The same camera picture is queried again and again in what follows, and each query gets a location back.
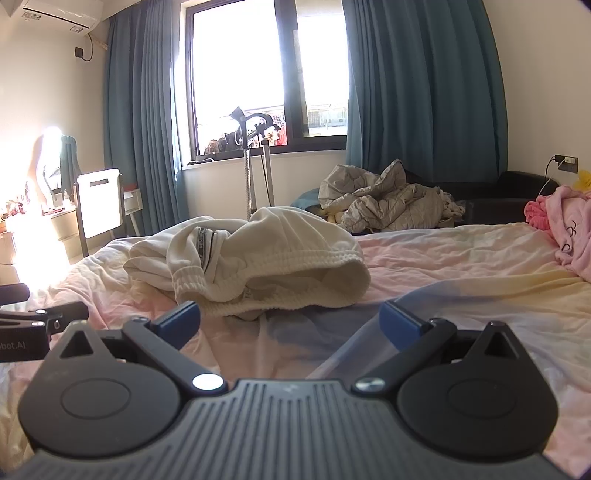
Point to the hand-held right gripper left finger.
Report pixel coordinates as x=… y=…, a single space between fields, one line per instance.
x=180 y=319

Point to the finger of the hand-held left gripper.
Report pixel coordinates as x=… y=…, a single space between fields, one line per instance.
x=55 y=318
x=14 y=294

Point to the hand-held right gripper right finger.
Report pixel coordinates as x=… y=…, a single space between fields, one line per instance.
x=398 y=323

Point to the cream white garment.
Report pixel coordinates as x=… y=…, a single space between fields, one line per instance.
x=286 y=249

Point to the cluttered white dresser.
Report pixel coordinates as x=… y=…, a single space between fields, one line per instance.
x=55 y=230

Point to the pastel bed sheet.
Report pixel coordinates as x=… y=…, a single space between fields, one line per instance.
x=461 y=258

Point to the grey crumpled quilt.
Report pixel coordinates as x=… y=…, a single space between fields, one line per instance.
x=383 y=203

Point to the white backed chair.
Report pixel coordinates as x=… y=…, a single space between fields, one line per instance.
x=99 y=203

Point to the vanity mirror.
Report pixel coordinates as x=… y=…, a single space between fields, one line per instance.
x=46 y=157

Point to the teal hanging cloth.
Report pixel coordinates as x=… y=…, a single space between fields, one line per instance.
x=70 y=161

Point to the teal pillow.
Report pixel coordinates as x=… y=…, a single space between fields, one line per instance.
x=305 y=201

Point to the garment steamer stand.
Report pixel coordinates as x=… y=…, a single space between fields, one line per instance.
x=249 y=175

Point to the black sofa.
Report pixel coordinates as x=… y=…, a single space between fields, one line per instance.
x=503 y=198

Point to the light pink fleece robe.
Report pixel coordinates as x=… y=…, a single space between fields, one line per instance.
x=570 y=221

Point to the blue curtain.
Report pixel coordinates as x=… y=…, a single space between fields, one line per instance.
x=138 y=120
x=425 y=83

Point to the yellow plush toy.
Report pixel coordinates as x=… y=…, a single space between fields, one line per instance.
x=584 y=181

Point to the dark framed window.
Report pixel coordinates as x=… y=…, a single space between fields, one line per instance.
x=240 y=69

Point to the white air conditioner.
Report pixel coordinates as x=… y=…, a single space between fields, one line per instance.
x=60 y=13

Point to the wall socket with charger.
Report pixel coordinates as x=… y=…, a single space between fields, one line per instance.
x=567 y=163

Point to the black wall box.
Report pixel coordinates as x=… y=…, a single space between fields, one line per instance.
x=82 y=53

